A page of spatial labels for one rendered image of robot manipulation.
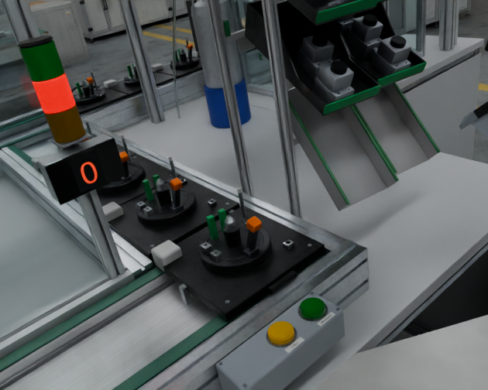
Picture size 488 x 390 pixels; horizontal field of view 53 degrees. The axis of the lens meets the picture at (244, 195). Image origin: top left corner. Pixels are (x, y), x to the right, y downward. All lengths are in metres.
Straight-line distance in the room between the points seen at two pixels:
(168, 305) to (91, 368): 0.17
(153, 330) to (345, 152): 0.52
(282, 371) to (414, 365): 0.23
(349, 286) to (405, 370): 0.18
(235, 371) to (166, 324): 0.21
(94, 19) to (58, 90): 8.95
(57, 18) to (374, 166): 7.34
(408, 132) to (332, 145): 0.21
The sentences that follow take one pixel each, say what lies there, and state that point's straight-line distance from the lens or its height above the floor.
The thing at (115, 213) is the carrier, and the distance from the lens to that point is 1.16.
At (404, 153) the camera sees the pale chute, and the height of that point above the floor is 1.01.
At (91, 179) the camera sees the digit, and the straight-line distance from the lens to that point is 0.84.
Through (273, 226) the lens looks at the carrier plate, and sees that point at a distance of 0.99.
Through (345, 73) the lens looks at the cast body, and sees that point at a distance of 0.90.
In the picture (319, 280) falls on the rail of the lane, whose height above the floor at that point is 0.96.
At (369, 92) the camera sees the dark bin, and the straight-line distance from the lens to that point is 0.95.
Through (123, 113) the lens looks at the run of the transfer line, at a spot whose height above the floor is 0.92.
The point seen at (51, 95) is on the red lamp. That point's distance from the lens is 0.79.
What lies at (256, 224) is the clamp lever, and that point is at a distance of 0.83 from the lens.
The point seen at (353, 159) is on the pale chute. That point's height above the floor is 1.05.
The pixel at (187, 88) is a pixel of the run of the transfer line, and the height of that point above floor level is 0.92.
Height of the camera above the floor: 1.52
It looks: 29 degrees down
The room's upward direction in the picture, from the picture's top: 11 degrees counter-clockwise
